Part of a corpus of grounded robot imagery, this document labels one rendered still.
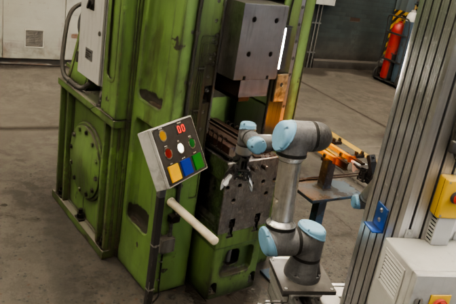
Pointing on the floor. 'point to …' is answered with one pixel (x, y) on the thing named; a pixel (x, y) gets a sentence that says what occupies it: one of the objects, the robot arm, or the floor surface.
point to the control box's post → (155, 245)
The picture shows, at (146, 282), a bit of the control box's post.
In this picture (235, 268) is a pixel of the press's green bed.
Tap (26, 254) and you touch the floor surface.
